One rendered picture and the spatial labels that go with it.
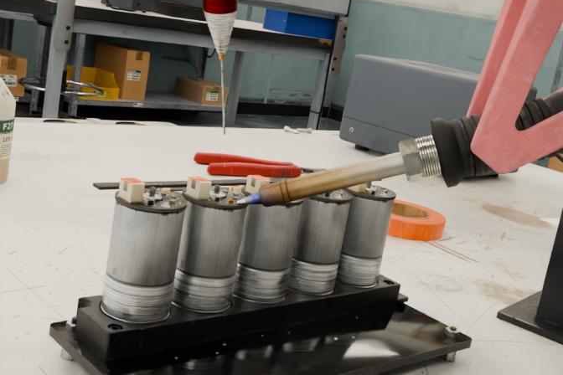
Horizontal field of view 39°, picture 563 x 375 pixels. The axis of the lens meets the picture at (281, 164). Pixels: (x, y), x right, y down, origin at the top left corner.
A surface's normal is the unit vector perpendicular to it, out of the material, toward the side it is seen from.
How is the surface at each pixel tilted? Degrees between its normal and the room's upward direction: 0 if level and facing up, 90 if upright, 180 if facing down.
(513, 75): 98
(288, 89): 90
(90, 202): 0
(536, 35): 108
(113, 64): 91
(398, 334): 0
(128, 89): 90
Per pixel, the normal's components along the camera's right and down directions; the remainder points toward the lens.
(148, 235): 0.23, 0.24
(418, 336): 0.17, -0.96
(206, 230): -0.11, 0.18
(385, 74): -0.69, 0.03
